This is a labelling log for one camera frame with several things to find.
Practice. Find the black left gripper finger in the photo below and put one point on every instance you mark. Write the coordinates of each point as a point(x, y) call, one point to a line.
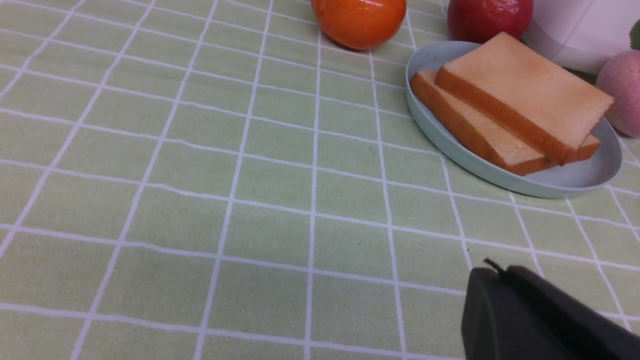
point(514, 314)

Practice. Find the toast slice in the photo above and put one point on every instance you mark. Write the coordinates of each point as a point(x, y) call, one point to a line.
point(546, 106)
point(476, 132)

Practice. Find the light blue round plate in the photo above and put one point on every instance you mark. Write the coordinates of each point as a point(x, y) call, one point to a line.
point(596, 163)

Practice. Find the pink peach with leaf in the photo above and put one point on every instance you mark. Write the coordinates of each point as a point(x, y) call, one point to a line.
point(619, 77)

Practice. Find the white two-slot toaster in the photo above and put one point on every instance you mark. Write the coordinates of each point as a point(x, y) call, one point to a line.
point(581, 34)

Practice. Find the red apple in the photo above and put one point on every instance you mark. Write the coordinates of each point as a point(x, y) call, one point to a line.
point(478, 21)

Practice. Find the orange persimmon with green leaf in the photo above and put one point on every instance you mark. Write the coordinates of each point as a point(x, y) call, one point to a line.
point(359, 25)

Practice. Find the green checkered tablecloth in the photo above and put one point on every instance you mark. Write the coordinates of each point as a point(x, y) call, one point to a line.
point(216, 180)

